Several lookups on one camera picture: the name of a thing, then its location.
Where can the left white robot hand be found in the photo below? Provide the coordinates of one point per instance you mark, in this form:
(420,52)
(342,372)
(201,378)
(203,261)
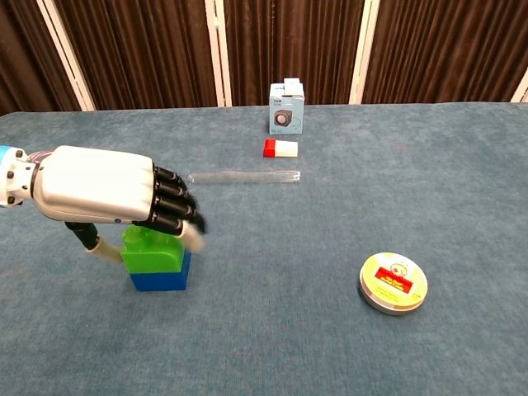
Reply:
(95,183)

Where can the green toy brick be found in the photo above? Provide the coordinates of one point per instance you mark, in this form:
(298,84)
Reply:
(154,257)

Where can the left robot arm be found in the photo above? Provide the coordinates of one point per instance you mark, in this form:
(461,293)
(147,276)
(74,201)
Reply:
(14,177)

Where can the blue toy brick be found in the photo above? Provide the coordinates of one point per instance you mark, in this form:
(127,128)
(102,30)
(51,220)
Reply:
(163,281)

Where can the dark brown curtain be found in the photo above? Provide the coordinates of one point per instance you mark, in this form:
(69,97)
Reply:
(156,49)

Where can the clear plastic tube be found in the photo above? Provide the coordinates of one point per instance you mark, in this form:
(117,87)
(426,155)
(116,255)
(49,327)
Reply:
(247,177)

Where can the red and white small box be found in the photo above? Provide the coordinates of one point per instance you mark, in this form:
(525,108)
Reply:
(280,148)

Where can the light blue speaker box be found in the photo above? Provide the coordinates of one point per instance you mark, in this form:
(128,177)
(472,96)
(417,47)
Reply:
(286,113)

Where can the round yellow-lidded tin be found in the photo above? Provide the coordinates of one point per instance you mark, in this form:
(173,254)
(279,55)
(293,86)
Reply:
(392,282)

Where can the white frame post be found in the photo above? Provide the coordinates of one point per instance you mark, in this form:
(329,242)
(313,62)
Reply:
(520,88)
(218,53)
(363,51)
(66,53)

